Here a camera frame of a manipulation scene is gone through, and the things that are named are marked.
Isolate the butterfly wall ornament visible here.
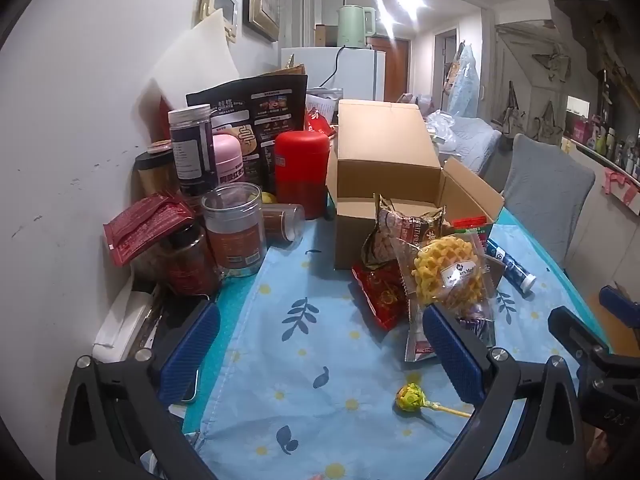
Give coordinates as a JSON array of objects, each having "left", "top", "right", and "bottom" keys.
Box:
[{"left": 531, "top": 42, "right": 572, "bottom": 81}]

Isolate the red foil packet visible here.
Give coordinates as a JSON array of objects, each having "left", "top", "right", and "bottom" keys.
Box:
[{"left": 305, "top": 110, "right": 337, "bottom": 137}]

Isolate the pale green electric kettle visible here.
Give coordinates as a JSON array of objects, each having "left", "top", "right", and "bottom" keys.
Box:
[{"left": 336, "top": 5, "right": 377, "bottom": 48}]

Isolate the clear waffle packet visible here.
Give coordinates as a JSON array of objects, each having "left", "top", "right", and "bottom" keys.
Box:
[{"left": 395, "top": 230, "right": 498, "bottom": 341}]

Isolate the red and green snack packet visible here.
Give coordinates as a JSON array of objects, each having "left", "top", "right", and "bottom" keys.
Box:
[{"left": 450, "top": 216, "right": 493, "bottom": 247}]

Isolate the red gold-print snack packet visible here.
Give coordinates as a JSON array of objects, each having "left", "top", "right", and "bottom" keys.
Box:
[{"left": 351, "top": 260, "right": 408, "bottom": 331}]

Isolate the white fridge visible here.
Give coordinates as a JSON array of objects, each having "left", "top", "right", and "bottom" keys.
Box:
[{"left": 280, "top": 46, "right": 387, "bottom": 103}]

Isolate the row of bottles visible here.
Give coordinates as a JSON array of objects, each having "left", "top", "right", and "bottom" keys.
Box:
[{"left": 560, "top": 110, "right": 640, "bottom": 181}]

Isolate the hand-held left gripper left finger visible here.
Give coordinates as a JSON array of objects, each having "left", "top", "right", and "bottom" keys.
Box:
[{"left": 56, "top": 300, "right": 222, "bottom": 480}]

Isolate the grey covered sofa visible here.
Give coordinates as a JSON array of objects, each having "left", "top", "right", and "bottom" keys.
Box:
[{"left": 440, "top": 115, "right": 503, "bottom": 176}]

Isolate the small brown jar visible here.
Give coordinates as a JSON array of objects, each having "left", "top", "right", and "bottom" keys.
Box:
[{"left": 262, "top": 203, "right": 306, "bottom": 245}]

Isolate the yellow-green wrapped lollipop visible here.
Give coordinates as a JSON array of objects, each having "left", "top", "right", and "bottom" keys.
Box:
[{"left": 396, "top": 383, "right": 473, "bottom": 418}]

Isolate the pink bottle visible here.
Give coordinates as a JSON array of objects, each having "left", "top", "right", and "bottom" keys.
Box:
[{"left": 212, "top": 133, "right": 246, "bottom": 188}]

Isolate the white foam board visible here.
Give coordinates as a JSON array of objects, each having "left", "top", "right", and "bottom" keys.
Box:
[{"left": 150, "top": 10, "right": 241, "bottom": 106}]

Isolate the clear plastic bag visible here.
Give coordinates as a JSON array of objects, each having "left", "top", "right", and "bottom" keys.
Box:
[{"left": 425, "top": 110, "right": 471, "bottom": 153}]

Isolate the dark red sachet packet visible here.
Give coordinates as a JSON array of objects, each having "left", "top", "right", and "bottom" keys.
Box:
[{"left": 103, "top": 192, "right": 195, "bottom": 267}]

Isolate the red canister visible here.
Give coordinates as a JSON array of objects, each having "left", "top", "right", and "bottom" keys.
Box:
[{"left": 274, "top": 131, "right": 332, "bottom": 221}]

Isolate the blue floral tablecloth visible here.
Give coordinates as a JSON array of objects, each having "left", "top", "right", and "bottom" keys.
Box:
[{"left": 182, "top": 205, "right": 613, "bottom": 480}]

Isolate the blue tube with white cap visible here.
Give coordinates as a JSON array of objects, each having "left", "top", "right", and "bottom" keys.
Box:
[{"left": 485, "top": 237, "right": 537, "bottom": 293}]

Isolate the white flat box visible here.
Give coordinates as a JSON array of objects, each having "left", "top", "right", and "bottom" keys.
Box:
[{"left": 92, "top": 287, "right": 153, "bottom": 363}]

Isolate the jar with dark red contents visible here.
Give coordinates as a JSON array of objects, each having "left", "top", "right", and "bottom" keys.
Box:
[{"left": 160, "top": 222, "right": 223, "bottom": 297}]

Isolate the large black food bag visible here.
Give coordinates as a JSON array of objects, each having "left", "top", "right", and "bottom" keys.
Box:
[{"left": 186, "top": 74, "right": 309, "bottom": 186}]

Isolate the dark jar with white lid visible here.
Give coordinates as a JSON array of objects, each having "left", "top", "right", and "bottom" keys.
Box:
[{"left": 168, "top": 104, "right": 217, "bottom": 196}]

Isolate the hanging pale blue plastic bag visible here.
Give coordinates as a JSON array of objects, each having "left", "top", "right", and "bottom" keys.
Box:
[{"left": 447, "top": 42, "right": 481, "bottom": 116}]

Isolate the brown jar with black lid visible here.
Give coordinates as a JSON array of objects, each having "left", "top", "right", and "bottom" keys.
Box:
[{"left": 134, "top": 150, "right": 181, "bottom": 198}]

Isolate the silver snack packet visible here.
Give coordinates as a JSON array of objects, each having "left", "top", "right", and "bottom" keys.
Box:
[{"left": 404, "top": 305, "right": 451, "bottom": 363}]

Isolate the gift box with pink ribbon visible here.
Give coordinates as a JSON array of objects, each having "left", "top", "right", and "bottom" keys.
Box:
[{"left": 602, "top": 167, "right": 640, "bottom": 211}]

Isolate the white wall screen panel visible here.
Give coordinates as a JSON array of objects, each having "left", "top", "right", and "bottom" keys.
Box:
[{"left": 200, "top": 0, "right": 239, "bottom": 43}]

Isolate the purple wrapped candy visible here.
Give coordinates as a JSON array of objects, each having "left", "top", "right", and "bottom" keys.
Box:
[{"left": 457, "top": 310, "right": 493, "bottom": 336}]

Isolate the hanging canvas tote bag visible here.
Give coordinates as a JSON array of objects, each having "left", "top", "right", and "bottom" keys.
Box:
[
  {"left": 502, "top": 80, "right": 523, "bottom": 133},
  {"left": 535, "top": 100, "right": 565, "bottom": 143}
]

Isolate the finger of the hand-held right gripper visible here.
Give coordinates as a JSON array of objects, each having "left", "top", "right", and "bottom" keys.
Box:
[
  {"left": 547, "top": 305, "right": 613, "bottom": 368},
  {"left": 599, "top": 284, "right": 640, "bottom": 333}
]

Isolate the brown printed snack packet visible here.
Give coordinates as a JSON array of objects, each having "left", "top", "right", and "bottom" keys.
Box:
[{"left": 361, "top": 194, "right": 446, "bottom": 268}]

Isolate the clear jar with orange label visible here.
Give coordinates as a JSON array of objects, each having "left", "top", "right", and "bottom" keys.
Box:
[{"left": 201, "top": 182, "right": 268, "bottom": 277}]

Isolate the plastic bag with dark items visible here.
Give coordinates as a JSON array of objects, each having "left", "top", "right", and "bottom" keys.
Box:
[{"left": 400, "top": 92, "right": 436, "bottom": 116}]

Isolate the grey covered chair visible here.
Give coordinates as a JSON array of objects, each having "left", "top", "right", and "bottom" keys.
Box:
[{"left": 500, "top": 133, "right": 597, "bottom": 266}]

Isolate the wooden door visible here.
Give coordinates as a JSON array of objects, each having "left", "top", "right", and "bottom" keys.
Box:
[{"left": 367, "top": 36, "right": 410, "bottom": 102}]

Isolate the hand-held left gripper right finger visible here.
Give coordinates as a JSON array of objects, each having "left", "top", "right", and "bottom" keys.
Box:
[{"left": 422, "top": 302, "right": 586, "bottom": 480}]

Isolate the black kettle cable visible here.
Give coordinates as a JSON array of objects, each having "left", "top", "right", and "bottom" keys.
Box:
[{"left": 320, "top": 46, "right": 347, "bottom": 90}]

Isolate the brown cardboard box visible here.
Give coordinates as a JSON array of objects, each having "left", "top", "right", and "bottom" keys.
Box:
[{"left": 326, "top": 99, "right": 506, "bottom": 272}]

